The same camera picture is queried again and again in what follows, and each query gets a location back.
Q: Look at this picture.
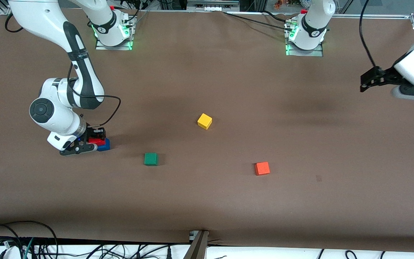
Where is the yellow wooden block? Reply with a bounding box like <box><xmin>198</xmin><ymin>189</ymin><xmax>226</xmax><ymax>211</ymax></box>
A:
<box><xmin>197</xmin><ymin>113</ymin><xmax>213</xmax><ymax>130</ymax></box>

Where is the orange wooden block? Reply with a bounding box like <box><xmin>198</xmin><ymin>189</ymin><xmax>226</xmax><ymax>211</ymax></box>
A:
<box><xmin>254</xmin><ymin>162</ymin><xmax>271</xmax><ymax>176</ymax></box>

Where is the brown paper table cover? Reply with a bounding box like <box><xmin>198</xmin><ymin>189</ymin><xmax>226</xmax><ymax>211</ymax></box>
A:
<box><xmin>0</xmin><ymin>7</ymin><xmax>414</xmax><ymax>253</ymax></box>

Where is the white power strip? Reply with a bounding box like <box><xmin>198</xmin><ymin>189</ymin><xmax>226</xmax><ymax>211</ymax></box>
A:
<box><xmin>187</xmin><ymin>0</ymin><xmax>240</xmax><ymax>12</ymax></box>

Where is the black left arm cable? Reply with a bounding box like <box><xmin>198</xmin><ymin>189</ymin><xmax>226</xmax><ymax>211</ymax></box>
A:
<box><xmin>359</xmin><ymin>0</ymin><xmax>381</xmax><ymax>69</ymax></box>

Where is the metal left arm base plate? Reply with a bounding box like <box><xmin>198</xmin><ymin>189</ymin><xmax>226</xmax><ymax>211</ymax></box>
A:
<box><xmin>285</xmin><ymin>18</ymin><xmax>324</xmax><ymax>57</ymax></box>

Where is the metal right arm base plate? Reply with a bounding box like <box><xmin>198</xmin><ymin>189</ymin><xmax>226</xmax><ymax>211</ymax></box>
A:
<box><xmin>95</xmin><ymin>14</ymin><xmax>133</xmax><ymax>51</ymax></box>

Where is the black looped floor cable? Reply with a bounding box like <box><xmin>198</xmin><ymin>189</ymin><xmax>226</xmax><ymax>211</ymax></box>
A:
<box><xmin>0</xmin><ymin>220</ymin><xmax>59</xmax><ymax>259</ymax></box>

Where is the teal cable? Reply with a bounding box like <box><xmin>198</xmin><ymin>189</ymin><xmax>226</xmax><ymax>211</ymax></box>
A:
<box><xmin>22</xmin><ymin>237</ymin><xmax>36</xmax><ymax>259</ymax></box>

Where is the black cable across table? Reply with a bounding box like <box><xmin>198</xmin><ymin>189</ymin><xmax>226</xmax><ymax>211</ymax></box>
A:
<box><xmin>223</xmin><ymin>11</ymin><xmax>294</xmax><ymax>32</ymax></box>

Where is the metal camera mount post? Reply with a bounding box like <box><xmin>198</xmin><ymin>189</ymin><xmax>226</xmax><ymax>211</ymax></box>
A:
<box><xmin>183</xmin><ymin>230</ymin><xmax>210</xmax><ymax>259</ymax></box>

